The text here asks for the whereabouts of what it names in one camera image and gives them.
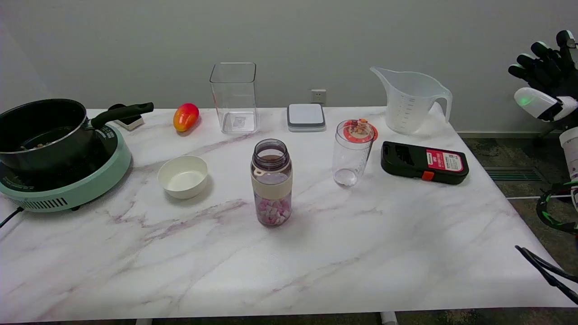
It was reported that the clear drinking glass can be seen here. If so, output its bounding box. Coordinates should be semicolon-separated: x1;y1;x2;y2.
332;120;375;188

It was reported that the black and white plug adapter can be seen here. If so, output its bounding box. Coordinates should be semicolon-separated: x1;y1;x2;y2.
108;104;145;131

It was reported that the black cooker power cord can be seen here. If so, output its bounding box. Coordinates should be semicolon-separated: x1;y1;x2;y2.
0;207;23;228

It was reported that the white bowl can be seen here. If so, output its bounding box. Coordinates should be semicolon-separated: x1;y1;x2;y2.
157;155;209;200

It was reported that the mint green induction cooker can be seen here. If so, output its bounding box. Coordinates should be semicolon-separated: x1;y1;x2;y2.
0;123;132;213

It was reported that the clear bottle with pink candies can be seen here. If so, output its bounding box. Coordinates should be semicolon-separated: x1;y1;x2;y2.
251;139;293;227

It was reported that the red yellow mango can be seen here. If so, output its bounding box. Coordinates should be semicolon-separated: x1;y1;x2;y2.
173;103;200;133

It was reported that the clear square plastic container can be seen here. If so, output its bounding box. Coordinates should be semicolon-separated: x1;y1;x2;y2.
210;62;259;135

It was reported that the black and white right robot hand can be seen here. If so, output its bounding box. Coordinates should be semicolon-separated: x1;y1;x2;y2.
508;30;578;122

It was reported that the clear plastic measuring jug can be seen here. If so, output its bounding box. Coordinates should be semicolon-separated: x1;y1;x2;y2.
370;66;453;135

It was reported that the red round lid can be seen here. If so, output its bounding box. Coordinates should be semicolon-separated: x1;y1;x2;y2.
343;118;378;144

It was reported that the white grey kitchen scale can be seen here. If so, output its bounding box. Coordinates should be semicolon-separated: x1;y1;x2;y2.
287;103;326;132

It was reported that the green and black robot cable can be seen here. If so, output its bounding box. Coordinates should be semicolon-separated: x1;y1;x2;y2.
536;181;578;234

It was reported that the black box with red label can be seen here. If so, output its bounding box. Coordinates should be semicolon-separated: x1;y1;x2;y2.
381;141;470;185

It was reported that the black saucepan with handle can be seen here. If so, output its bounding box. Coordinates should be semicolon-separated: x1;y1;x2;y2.
0;98;154;175

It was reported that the floor vent grille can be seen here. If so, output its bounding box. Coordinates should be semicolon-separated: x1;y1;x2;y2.
483;166;545;183

